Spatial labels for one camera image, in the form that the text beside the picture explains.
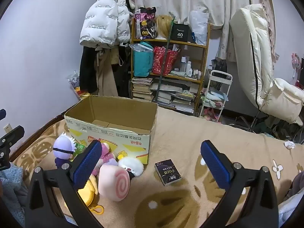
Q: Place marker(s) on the green pole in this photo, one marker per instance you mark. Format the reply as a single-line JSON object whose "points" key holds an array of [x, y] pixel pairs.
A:
{"points": [[163, 61]]}

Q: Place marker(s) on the teal bag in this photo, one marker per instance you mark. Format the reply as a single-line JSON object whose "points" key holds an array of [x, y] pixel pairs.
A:
{"points": [[142, 63]]}

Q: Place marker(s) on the crumpled white tissue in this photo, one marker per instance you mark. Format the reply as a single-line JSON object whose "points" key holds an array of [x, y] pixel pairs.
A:
{"points": [[289, 144]]}

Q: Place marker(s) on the beige coat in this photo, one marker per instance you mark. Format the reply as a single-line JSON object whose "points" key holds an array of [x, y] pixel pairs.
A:
{"points": [[106, 73]]}

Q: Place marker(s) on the yellow plush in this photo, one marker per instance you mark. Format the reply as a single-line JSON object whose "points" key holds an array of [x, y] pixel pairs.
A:
{"points": [[91, 191]]}

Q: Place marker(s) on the wooden shelf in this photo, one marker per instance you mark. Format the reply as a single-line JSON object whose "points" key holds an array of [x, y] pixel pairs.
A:
{"points": [[171, 44]]}

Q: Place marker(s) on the black gift box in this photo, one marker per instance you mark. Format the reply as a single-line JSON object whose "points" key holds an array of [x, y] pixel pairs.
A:
{"points": [[180, 33]]}

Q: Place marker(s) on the purple haired plush doll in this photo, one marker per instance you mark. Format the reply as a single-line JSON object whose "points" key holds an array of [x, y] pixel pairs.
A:
{"points": [[63, 144]]}

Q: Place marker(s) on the pink black printed bag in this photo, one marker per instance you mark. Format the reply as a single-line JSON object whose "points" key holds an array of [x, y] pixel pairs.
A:
{"points": [[144, 23]]}

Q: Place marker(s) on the printed cardboard box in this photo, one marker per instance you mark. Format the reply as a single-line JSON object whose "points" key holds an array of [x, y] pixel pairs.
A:
{"points": [[114, 137]]}

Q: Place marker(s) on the black card box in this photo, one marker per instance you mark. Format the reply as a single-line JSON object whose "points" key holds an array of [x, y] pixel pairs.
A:
{"points": [[167, 172]]}

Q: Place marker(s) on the blonde wig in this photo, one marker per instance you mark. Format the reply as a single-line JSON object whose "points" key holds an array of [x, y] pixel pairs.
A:
{"points": [[162, 25]]}

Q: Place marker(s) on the pile of books and papers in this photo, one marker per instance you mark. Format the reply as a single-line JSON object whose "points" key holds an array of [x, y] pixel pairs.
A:
{"points": [[178, 97]]}

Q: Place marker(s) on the pink fan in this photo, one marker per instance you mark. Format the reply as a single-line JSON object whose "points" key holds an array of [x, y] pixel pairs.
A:
{"points": [[295, 60]]}

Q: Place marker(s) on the white fluffy plush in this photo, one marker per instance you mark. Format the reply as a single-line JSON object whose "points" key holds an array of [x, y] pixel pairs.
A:
{"points": [[131, 165]]}

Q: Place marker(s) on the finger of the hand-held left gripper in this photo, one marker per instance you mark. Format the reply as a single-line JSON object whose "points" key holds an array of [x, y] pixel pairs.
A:
{"points": [[13, 134], [2, 114]]}

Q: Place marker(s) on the green packet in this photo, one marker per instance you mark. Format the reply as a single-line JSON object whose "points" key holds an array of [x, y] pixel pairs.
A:
{"points": [[80, 148]]}

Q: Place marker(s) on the white puffer jacket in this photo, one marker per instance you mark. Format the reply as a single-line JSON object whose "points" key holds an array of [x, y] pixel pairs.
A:
{"points": [[104, 16]]}

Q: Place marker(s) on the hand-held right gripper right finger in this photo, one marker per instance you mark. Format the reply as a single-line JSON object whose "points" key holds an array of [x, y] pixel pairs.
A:
{"points": [[216, 166]]}

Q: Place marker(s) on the red patterned bag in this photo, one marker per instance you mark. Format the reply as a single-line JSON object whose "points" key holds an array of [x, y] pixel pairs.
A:
{"points": [[163, 61]]}

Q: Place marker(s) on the stack of books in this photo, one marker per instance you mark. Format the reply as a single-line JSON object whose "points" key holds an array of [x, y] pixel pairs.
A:
{"points": [[142, 87]]}

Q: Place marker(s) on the dark wooden bed frame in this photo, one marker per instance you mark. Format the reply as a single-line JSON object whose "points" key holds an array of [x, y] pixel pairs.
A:
{"points": [[35, 133]]}

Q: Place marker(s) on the wall socket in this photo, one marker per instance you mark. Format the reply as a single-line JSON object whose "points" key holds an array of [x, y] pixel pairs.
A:
{"points": [[8, 128]]}

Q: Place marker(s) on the beige printed blanket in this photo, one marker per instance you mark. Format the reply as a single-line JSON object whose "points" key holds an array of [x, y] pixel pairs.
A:
{"points": [[180, 135]]}

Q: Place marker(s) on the person's grey clothing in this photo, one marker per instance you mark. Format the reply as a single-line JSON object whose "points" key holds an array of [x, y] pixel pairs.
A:
{"points": [[295, 185]]}

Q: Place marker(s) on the group of white bottles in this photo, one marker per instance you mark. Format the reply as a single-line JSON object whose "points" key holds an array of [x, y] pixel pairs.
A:
{"points": [[188, 67]]}

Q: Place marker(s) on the clear plastic bag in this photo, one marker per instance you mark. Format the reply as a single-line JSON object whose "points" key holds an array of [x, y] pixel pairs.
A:
{"points": [[199, 26]]}

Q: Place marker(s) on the person's left forearm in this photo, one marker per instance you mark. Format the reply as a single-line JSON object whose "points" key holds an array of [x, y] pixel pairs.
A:
{"points": [[11, 190]]}

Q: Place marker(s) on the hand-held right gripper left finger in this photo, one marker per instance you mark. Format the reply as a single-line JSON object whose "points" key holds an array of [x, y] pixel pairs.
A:
{"points": [[86, 166]]}

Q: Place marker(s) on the white padded chair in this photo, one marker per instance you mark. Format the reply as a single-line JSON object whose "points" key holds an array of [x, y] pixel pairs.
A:
{"points": [[247, 47]]}

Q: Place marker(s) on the white trolley cart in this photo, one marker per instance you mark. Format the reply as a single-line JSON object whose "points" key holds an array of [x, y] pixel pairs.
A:
{"points": [[217, 95]]}

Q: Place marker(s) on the black coat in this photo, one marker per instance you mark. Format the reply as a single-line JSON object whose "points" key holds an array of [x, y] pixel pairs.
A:
{"points": [[87, 68]]}

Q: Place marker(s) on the pink plush bear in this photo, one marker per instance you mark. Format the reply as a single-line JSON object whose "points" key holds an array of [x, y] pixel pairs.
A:
{"points": [[106, 155]]}

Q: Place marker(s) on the pink swirl roll plush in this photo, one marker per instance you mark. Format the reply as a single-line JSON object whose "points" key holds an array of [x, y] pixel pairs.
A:
{"points": [[114, 182]]}

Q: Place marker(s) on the colourful plastic bag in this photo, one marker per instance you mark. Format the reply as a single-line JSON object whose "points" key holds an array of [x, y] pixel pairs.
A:
{"points": [[74, 82]]}

